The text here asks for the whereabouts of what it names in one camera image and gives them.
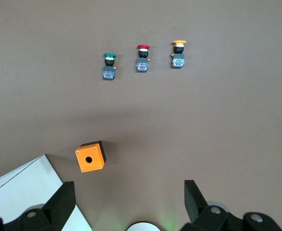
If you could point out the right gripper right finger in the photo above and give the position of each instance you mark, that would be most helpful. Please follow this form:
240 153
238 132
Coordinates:
195 207

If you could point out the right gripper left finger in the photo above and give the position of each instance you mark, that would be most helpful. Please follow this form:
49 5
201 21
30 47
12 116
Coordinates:
61 204

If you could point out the green mushroom push button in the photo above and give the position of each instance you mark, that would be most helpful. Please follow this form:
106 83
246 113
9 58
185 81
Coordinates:
109 73

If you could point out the white drawer cabinet housing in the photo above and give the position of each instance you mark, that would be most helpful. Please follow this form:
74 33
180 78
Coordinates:
22 192

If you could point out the yellow mushroom push button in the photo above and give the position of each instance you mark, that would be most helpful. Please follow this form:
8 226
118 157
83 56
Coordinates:
178 62

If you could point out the red mushroom push button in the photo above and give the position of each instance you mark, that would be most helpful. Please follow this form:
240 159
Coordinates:
142 66

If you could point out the orange button enclosure box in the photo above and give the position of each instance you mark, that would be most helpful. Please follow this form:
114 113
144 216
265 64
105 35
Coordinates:
95 151

